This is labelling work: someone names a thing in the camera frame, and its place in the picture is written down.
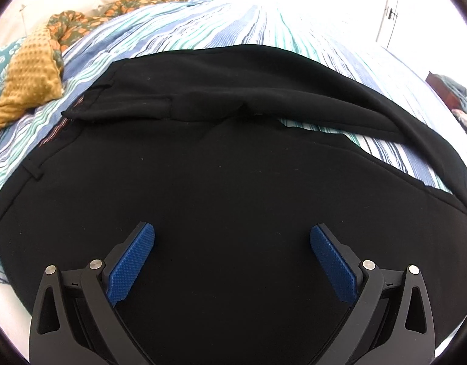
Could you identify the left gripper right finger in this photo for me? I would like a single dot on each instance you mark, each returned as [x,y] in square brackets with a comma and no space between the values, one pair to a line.
[389,320]

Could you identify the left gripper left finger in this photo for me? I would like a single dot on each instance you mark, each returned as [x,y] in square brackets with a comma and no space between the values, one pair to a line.
[74,318]

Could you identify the black pants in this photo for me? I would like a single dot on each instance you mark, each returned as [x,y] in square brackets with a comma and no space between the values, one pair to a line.
[233,154]

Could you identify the dark wooden cabinet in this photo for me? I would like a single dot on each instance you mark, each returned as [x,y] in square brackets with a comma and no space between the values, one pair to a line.
[435,83]

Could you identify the teal cloth on cabinet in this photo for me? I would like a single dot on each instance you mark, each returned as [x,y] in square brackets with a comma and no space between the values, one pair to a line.
[454,94]

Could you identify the mustard yellow textured pillow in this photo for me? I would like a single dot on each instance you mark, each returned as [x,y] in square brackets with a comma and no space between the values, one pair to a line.
[33,77]

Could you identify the striped blue green bedsheet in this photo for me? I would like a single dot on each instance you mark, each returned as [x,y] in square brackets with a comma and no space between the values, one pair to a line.
[198,25]

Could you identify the white door with handle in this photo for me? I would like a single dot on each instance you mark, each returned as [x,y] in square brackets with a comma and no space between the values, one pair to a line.
[387,23]

